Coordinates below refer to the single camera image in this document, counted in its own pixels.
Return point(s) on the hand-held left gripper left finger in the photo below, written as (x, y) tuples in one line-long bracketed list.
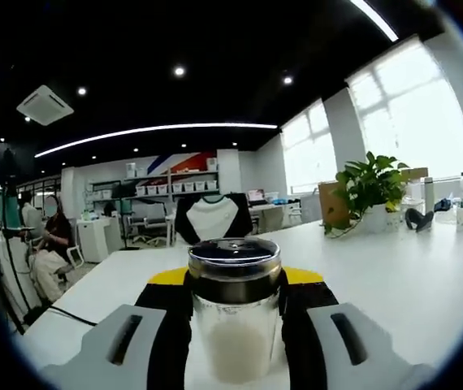
[(89, 361)]

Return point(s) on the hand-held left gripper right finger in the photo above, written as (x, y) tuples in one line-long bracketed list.
[(382, 357)]

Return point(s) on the tall seasoning bottle white powder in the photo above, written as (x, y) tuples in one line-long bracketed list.
[(235, 349)]

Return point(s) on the clear plastic bottle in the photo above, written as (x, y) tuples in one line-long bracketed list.
[(462, 211)]

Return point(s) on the white low cabinet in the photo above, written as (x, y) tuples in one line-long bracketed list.
[(97, 239)]

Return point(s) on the black headset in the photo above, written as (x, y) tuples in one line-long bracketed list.
[(426, 221)]

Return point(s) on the tall cardboard box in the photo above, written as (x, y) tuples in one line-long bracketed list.
[(329, 203)]

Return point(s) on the white thermos flask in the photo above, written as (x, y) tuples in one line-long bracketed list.
[(429, 195)]

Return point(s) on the potted green plant white pot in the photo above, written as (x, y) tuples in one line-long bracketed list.
[(369, 183)]

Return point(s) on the grey storage shelf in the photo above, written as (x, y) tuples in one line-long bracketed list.
[(109, 183)]

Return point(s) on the small cardboard box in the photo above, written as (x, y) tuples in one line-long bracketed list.
[(416, 174)]

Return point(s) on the white shirt with black sleeves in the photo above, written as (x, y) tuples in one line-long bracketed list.
[(211, 219)]

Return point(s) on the row of white storage bins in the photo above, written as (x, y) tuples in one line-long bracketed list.
[(183, 187)]

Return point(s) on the laptop with pink screen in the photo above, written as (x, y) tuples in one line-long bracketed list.
[(256, 196)]

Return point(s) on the ceiling air conditioner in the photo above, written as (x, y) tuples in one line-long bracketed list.
[(44, 105)]

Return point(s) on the curved ceiling light strip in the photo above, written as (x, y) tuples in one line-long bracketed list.
[(235, 125)]

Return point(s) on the straight ceiling light strip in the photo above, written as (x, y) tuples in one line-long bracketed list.
[(390, 34)]

